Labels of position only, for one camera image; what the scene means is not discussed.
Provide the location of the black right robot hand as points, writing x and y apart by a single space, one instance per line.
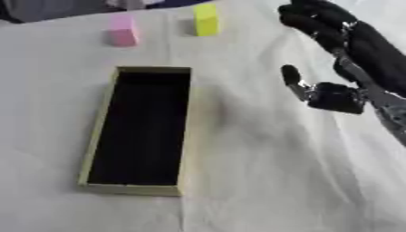
370 48

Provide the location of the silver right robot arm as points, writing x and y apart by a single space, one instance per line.
393 113

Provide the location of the tan box with black inside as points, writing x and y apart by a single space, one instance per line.
138 130

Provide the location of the yellow rectangular block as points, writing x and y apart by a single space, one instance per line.
206 20

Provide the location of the pink rectangular block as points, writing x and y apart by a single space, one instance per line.
124 30

